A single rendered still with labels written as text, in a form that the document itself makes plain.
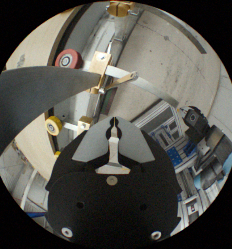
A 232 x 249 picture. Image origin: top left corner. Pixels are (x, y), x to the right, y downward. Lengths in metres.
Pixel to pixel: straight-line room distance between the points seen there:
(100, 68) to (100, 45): 0.32
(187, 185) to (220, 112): 2.28
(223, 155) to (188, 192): 0.58
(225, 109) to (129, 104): 2.63
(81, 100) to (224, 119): 2.90
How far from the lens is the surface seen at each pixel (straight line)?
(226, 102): 2.89
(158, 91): 0.29
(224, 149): 0.31
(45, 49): 0.36
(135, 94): 1.17
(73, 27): 0.46
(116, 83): 0.15
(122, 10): 0.25
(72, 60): 0.25
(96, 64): 0.26
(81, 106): 0.57
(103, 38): 0.58
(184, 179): 0.84
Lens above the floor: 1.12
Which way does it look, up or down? 58 degrees down
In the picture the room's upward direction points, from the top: 179 degrees counter-clockwise
